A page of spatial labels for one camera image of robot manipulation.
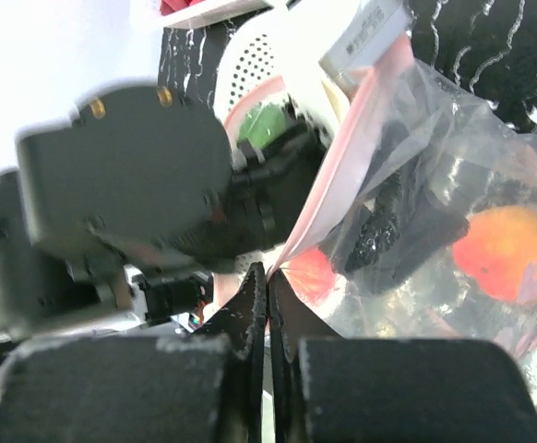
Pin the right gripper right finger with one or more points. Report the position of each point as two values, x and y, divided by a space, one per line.
330 389

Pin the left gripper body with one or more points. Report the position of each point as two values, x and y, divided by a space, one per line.
398 229

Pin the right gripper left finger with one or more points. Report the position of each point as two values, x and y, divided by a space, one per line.
143 387

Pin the clear zip top bag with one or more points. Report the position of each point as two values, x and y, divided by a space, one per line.
484 164

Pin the orange fake fruit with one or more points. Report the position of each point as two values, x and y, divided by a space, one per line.
499 252

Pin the red fake apple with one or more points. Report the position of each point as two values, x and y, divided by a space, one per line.
312 277

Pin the green fake pepper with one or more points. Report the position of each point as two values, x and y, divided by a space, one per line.
263 124

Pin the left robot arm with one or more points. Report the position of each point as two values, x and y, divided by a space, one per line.
142 178

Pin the large white perforated basket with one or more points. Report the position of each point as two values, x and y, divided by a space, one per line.
249 71

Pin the small white basket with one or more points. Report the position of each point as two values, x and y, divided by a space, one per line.
205 13

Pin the red cloth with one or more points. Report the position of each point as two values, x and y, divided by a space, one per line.
167 7

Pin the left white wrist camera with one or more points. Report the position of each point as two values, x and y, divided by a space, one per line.
322 49

